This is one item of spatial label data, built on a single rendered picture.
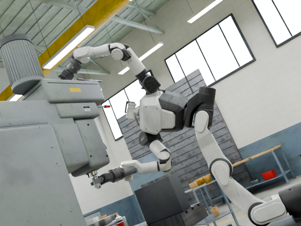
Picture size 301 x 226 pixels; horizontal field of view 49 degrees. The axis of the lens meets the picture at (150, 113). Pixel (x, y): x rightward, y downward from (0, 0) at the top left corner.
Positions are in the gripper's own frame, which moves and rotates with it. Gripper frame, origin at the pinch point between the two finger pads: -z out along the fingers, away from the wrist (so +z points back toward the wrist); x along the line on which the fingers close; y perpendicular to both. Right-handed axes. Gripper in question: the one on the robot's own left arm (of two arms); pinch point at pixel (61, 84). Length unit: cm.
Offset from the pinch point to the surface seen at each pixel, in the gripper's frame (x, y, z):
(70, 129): -20.2, -33.3, -15.9
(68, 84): -12.0, -10.6, 3.6
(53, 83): -22.0, -7.8, -0.5
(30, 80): -30.4, 0.4, -6.5
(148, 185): -27, -90, -13
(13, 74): -31.8, 10.9, -9.4
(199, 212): -22, -118, -8
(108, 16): 439, 246, 138
